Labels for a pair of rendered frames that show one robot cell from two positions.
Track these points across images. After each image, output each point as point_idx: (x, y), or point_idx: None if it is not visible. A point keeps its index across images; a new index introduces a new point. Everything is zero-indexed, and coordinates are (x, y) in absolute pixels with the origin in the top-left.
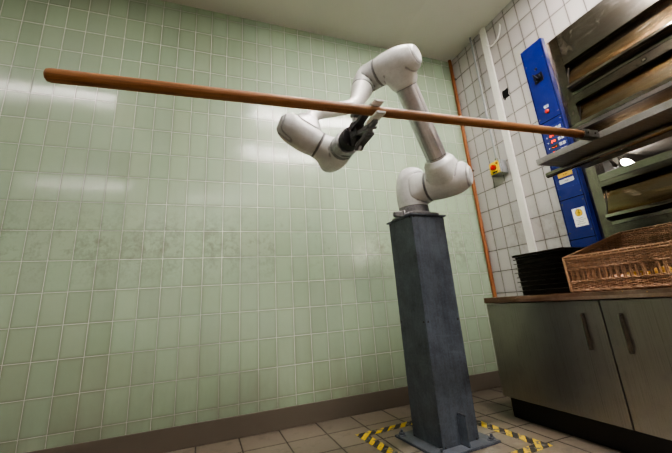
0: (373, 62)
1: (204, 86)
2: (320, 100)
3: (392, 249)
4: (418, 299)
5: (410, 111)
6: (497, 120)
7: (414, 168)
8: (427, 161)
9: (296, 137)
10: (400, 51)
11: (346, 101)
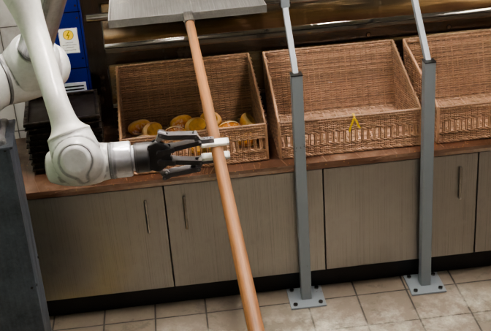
0: None
1: (245, 252)
2: (230, 181)
3: None
4: (21, 262)
5: (218, 127)
6: (204, 71)
7: None
8: (29, 58)
9: (96, 177)
10: None
11: (51, 47)
